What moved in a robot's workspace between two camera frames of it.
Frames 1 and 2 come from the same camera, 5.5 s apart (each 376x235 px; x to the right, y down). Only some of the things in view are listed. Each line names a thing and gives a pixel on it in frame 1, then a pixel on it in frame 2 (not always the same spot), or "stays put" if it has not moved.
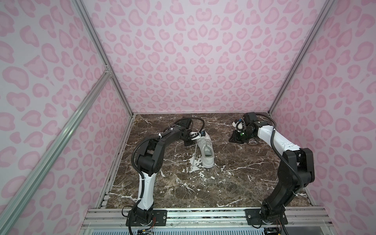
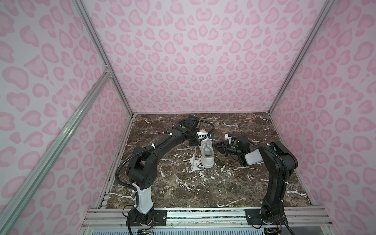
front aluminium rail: x=105 y=218 stays put
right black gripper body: x=241 y=137 -> x=234 y=149
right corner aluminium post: x=329 y=6 stays put
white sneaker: x=206 y=146 stays put
